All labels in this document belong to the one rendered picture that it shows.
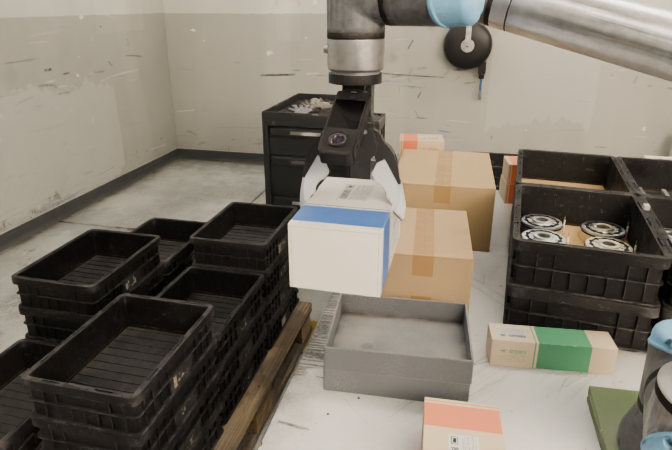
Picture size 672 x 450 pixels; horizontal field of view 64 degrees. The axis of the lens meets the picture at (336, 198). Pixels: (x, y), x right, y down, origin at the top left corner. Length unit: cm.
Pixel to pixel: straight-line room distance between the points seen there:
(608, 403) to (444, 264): 41
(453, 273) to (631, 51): 68
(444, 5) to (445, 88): 392
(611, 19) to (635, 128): 405
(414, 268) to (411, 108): 343
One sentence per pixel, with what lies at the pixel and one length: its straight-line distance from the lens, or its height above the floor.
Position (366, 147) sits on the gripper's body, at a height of 122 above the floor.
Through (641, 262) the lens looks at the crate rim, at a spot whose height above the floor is 92.
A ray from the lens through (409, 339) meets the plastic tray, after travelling 114.
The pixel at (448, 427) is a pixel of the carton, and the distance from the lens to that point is 92.
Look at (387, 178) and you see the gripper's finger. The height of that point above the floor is 117.
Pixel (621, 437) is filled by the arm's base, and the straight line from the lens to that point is 104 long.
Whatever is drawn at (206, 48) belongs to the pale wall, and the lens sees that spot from 506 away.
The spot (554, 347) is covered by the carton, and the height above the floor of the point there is 75.
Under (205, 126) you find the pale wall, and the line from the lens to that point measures 519.
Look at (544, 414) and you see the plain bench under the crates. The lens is 111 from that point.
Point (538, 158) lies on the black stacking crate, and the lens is 194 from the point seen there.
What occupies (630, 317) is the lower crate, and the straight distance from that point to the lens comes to 129.
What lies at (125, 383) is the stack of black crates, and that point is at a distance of 154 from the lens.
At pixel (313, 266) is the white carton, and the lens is 69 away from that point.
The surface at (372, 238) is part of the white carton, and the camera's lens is 66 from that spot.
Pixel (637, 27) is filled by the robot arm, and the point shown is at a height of 137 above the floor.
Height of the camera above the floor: 139
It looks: 20 degrees down
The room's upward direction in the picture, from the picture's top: straight up
